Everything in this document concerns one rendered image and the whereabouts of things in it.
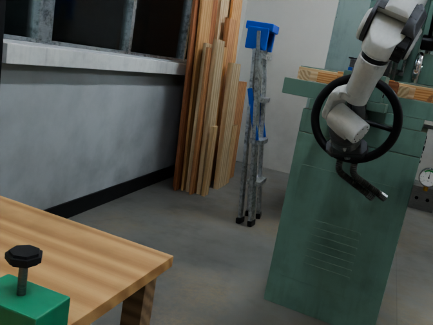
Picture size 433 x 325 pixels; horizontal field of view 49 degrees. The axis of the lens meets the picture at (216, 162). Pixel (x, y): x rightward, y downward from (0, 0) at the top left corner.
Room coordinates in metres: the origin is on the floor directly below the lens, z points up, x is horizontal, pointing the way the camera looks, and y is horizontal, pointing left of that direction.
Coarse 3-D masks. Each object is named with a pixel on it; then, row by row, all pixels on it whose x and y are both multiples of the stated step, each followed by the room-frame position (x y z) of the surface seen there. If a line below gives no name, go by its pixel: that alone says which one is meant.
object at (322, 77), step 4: (320, 72) 1.93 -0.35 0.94; (320, 76) 1.92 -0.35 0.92; (324, 76) 1.92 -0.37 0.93; (328, 76) 1.91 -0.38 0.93; (332, 76) 1.91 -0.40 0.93; (336, 76) 1.90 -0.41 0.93; (316, 80) 1.93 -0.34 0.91; (320, 80) 1.92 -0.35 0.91; (324, 80) 1.92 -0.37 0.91; (328, 80) 1.91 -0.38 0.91; (332, 80) 1.90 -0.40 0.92; (416, 88) 1.78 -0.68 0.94; (416, 92) 1.78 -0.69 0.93; (420, 92) 1.78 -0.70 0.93; (424, 92) 1.77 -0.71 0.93; (428, 92) 1.77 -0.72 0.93; (432, 92) 1.76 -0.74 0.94; (416, 96) 1.78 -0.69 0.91; (420, 96) 1.78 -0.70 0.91; (424, 96) 1.77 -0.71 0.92; (428, 96) 1.76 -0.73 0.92; (420, 100) 1.77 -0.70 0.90; (424, 100) 1.77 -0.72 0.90
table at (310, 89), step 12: (288, 84) 1.81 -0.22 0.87; (300, 84) 1.79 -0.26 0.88; (312, 84) 1.78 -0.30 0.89; (324, 84) 1.76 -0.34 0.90; (312, 96) 1.77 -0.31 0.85; (372, 108) 1.60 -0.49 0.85; (384, 108) 1.58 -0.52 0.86; (408, 108) 1.64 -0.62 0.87; (420, 108) 1.63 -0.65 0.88; (432, 108) 1.61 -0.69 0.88; (432, 120) 1.61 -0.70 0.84
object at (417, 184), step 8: (416, 184) 1.59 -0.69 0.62; (416, 192) 1.57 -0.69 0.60; (424, 192) 1.56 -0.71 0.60; (432, 192) 1.55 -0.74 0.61; (416, 200) 1.57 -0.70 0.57; (424, 200) 1.56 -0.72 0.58; (432, 200) 1.55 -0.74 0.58; (416, 208) 1.57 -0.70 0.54; (424, 208) 1.56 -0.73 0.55; (432, 208) 1.55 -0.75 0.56
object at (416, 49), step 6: (426, 6) 1.98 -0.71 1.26; (420, 36) 1.98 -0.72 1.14; (420, 42) 1.98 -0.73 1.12; (414, 48) 1.98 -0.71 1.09; (414, 54) 1.98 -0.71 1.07; (408, 60) 1.98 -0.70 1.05; (414, 60) 1.98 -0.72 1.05; (408, 66) 1.98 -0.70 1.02; (408, 72) 1.98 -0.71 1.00; (390, 78) 2.00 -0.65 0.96; (396, 78) 1.99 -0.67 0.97; (402, 78) 1.99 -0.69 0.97; (408, 78) 1.98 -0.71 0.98
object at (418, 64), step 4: (420, 52) 1.90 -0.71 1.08; (416, 56) 1.89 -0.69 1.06; (420, 56) 1.88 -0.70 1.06; (424, 56) 1.91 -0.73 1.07; (416, 60) 1.87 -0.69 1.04; (420, 60) 1.87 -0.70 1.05; (416, 64) 1.87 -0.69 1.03; (420, 64) 1.86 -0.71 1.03; (416, 68) 1.86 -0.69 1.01; (420, 68) 1.87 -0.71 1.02; (412, 72) 1.88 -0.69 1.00; (416, 72) 1.87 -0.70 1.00; (420, 72) 1.91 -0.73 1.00; (412, 76) 1.88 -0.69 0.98; (416, 76) 1.87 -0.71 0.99; (412, 80) 1.89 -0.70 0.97; (416, 80) 1.89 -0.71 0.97
